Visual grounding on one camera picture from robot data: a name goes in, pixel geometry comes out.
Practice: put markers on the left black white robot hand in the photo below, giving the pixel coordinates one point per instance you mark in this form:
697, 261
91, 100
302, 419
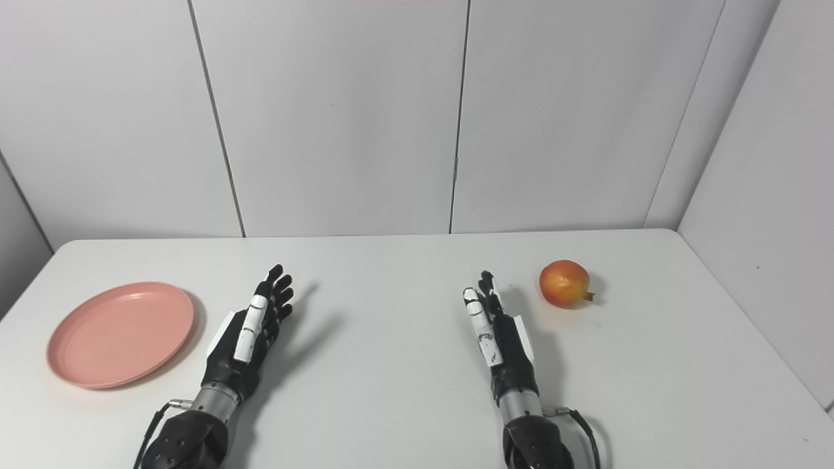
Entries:
238, 355

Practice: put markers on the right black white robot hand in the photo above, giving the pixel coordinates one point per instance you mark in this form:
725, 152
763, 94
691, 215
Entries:
508, 352

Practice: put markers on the red yellow pomegranate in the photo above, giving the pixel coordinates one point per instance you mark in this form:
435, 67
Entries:
564, 283

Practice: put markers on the pink round plate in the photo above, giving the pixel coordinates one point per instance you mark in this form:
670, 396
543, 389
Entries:
120, 333

